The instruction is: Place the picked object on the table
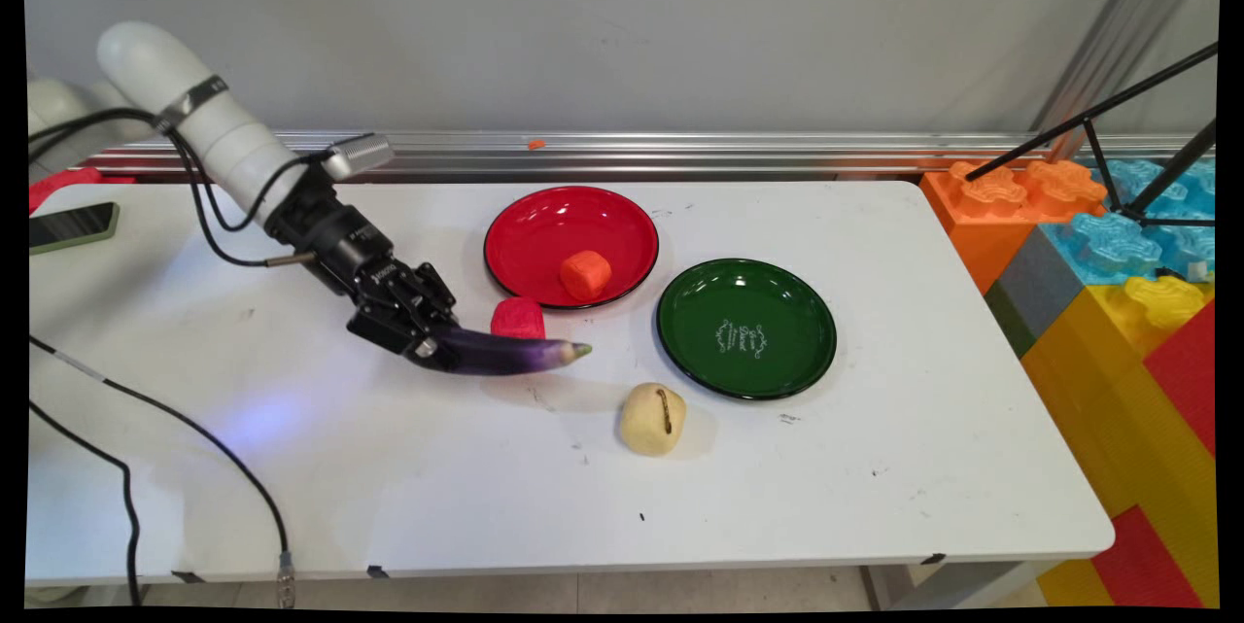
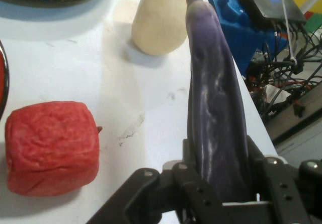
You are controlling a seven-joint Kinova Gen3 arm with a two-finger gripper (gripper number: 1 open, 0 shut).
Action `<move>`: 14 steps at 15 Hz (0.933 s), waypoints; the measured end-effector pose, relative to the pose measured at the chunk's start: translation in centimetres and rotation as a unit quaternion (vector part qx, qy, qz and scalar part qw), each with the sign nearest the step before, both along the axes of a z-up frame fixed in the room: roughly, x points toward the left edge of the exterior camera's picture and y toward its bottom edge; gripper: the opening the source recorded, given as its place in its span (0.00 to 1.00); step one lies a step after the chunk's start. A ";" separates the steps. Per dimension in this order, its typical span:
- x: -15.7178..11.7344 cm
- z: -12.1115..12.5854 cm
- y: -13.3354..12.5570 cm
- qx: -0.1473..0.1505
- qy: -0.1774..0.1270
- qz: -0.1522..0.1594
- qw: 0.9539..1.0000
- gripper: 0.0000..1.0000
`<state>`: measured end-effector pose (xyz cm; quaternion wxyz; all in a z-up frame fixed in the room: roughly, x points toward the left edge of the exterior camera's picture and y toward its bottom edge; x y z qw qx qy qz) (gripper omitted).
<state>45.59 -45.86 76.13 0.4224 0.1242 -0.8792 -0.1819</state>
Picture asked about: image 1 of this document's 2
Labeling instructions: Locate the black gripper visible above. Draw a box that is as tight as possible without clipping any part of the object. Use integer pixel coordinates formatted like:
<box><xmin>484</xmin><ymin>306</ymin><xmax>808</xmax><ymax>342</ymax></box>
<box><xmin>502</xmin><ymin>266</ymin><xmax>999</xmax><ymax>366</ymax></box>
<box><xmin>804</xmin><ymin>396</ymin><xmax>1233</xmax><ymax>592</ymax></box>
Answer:
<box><xmin>264</xmin><ymin>166</ymin><xmax>460</xmax><ymax>371</ymax></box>

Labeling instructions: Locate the purple toy eggplant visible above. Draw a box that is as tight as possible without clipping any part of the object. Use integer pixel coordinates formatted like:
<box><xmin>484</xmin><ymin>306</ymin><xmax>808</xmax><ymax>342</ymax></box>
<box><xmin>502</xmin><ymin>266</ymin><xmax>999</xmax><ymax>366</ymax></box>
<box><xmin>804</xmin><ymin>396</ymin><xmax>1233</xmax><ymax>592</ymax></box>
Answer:
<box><xmin>416</xmin><ymin>326</ymin><xmax>593</xmax><ymax>377</ymax></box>

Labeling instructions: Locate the red toy fruit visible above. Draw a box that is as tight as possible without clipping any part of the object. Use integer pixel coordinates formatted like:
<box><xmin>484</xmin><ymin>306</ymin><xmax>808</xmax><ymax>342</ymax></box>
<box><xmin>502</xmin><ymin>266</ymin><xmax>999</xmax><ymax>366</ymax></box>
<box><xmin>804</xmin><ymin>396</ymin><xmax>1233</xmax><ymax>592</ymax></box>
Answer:
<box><xmin>491</xmin><ymin>297</ymin><xmax>547</xmax><ymax>340</ymax></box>

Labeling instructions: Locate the red plate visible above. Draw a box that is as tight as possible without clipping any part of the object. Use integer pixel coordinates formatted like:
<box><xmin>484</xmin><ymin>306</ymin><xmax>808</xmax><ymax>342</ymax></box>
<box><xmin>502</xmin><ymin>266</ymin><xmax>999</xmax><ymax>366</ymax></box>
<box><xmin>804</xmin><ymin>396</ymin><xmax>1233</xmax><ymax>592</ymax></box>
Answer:
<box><xmin>483</xmin><ymin>186</ymin><xmax>660</xmax><ymax>311</ymax></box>

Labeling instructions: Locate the orange toy carrot chunk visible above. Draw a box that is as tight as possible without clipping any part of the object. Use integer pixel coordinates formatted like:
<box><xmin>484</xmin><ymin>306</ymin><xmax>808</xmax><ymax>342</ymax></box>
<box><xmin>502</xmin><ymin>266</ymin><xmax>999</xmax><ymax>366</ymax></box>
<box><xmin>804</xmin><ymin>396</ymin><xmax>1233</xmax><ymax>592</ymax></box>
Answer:
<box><xmin>560</xmin><ymin>251</ymin><xmax>613</xmax><ymax>302</ymax></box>

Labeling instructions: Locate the beige toy potato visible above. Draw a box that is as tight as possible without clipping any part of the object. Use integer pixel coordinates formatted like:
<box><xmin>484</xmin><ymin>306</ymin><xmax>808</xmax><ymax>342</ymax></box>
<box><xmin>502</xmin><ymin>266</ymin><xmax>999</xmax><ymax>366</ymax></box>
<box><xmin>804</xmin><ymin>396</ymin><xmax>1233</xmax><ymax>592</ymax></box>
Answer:
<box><xmin>618</xmin><ymin>383</ymin><xmax>688</xmax><ymax>456</ymax></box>

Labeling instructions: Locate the green plate with white print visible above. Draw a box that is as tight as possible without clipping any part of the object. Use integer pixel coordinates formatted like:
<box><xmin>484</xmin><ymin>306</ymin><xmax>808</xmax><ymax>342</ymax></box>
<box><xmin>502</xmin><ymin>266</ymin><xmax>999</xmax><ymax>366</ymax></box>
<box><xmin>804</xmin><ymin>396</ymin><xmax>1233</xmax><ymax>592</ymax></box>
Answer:
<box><xmin>656</xmin><ymin>259</ymin><xmax>838</xmax><ymax>400</ymax></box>

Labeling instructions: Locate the smartphone with green case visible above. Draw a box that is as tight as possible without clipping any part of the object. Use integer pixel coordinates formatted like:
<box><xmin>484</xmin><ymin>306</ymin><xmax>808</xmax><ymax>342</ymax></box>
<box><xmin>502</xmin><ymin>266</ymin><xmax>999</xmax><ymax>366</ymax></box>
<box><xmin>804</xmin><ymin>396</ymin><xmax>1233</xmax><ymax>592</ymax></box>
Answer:
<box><xmin>29</xmin><ymin>202</ymin><xmax>121</xmax><ymax>257</ymax></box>

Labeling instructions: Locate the red plastic object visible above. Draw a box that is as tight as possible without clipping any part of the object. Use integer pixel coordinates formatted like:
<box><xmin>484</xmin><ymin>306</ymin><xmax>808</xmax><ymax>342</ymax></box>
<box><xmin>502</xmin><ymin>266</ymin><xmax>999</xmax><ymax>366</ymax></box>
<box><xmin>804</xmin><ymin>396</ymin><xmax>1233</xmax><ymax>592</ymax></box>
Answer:
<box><xmin>29</xmin><ymin>166</ymin><xmax>137</xmax><ymax>214</ymax></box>

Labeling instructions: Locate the orange giant building block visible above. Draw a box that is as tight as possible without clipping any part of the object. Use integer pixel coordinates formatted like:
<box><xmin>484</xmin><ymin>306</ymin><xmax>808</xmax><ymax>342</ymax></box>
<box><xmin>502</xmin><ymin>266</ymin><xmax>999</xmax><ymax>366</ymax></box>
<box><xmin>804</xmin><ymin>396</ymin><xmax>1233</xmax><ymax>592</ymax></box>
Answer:
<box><xmin>920</xmin><ymin>159</ymin><xmax>1109</xmax><ymax>294</ymax></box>

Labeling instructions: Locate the grey giant building block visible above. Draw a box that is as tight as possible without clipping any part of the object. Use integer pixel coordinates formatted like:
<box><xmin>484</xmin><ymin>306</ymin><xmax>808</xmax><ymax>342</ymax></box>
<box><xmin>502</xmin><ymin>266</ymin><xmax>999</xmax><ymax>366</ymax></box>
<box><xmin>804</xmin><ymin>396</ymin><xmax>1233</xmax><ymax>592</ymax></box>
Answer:
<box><xmin>985</xmin><ymin>226</ymin><xmax>1088</xmax><ymax>359</ymax></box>

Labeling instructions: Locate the yellow giant building block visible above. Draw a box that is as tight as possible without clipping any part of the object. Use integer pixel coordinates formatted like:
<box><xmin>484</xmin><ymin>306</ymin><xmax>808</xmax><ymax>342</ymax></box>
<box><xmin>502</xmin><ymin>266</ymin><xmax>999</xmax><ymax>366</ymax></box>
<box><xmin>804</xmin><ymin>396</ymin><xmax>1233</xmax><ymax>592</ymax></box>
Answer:
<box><xmin>1020</xmin><ymin>275</ymin><xmax>1218</xmax><ymax>607</ymax></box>

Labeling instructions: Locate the blue giant building block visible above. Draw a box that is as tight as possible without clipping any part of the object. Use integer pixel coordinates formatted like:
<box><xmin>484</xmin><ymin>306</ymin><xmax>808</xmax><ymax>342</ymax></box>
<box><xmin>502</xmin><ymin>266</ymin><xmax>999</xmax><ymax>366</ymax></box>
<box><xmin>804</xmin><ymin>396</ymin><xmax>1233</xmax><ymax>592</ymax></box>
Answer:
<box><xmin>1040</xmin><ymin>159</ymin><xmax>1218</xmax><ymax>287</ymax></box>

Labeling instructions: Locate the black tripod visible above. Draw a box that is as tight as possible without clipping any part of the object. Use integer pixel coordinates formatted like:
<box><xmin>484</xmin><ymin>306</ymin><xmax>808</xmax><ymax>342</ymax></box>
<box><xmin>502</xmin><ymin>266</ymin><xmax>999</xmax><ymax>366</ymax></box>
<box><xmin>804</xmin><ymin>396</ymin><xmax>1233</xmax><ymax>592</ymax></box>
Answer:
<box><xmin>965</xmin><ymin>42</ymin><xmax>1219</xmax><ymax>228</ymax></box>

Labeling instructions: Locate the red giant building block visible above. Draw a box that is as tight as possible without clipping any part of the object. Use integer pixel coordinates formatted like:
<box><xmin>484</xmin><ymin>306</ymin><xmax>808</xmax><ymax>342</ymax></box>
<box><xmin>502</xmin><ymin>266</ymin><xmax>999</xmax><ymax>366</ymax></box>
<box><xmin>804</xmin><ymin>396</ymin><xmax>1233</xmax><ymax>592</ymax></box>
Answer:
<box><xmin>1145</xmin><ymin>302</ymin><xmax>1218</xmax><ymax>457</ymax></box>

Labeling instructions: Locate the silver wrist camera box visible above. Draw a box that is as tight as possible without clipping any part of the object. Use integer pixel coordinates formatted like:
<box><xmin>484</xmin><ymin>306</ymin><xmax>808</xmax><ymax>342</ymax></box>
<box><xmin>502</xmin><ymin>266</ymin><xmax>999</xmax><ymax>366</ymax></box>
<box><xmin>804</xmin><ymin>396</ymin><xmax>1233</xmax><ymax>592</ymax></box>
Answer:
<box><xmin>321</xmin><ymin>134</ymin><xmax>396</xmax><ymax>183</ymax></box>

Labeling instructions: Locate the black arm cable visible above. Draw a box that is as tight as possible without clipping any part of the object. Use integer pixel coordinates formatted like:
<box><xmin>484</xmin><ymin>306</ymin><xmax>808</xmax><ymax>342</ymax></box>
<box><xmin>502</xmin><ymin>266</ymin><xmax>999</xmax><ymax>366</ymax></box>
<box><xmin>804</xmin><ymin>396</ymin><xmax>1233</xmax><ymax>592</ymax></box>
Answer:
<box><xmin>29</xmin><ymin>108</ymin><xmax>375</xmax><ymax>269</ymax></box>

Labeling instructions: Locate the black cable with white band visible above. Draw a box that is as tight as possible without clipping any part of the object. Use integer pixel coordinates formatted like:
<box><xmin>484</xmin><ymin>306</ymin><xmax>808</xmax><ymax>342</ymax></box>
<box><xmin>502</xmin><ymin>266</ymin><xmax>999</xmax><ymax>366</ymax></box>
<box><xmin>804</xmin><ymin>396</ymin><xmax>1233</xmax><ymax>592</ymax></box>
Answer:
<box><xmin>29</xmin><ymin>335</ymin><xmax>296</xmax><ymax>608</ymax></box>

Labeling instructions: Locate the thin black cable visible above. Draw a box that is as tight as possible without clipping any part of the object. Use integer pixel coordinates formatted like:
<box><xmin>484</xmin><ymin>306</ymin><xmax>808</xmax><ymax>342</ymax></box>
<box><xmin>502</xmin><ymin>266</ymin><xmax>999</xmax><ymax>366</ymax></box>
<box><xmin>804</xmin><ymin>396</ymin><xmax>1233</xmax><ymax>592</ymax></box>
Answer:
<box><xmin>29</xmin><ymin>399</ymin><xmax>148</xmax><ymax>606</ymax></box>

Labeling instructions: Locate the aluminium rail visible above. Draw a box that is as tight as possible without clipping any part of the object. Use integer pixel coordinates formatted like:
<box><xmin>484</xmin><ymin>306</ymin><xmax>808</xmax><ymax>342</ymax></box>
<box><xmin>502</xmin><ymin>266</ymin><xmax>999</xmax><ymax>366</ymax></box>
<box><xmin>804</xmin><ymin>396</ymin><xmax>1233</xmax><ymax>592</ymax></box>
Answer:
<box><xmin>83</xmin><ymin>128</ymin><xmax>1216</xmax><ymax>181</ymax></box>

